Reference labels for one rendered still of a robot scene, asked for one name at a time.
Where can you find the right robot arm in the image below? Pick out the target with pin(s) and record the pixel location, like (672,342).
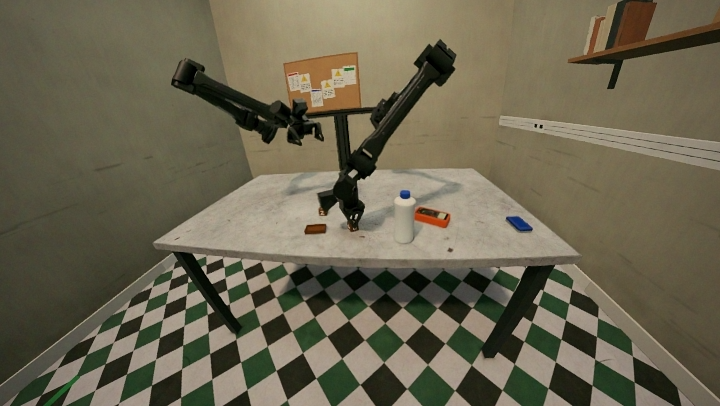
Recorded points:
(185,74)

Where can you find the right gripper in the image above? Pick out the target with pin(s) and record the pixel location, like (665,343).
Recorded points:
(301,127)

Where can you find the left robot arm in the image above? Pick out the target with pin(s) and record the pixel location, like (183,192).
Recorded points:
(361,165)

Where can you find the white bottle with blue cap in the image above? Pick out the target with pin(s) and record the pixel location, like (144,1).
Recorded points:
(404,214)

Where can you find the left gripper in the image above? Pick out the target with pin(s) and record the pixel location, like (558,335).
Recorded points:
(357,208)

